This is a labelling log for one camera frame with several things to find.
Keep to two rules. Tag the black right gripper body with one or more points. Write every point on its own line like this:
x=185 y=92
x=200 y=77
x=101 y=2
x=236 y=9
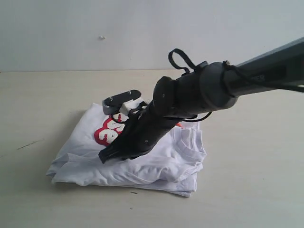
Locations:
x=147 y=130

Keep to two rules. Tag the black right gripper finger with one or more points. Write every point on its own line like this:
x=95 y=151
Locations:
x=129 y=156
x=115 y=151

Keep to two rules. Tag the white t-shirt red lettering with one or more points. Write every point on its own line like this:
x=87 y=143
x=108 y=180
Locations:
x=171 y=166

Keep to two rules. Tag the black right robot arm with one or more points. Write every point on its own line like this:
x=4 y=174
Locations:
x=201 y=89

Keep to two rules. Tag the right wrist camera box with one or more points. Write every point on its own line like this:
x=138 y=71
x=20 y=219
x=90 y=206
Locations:
x=112 y=105

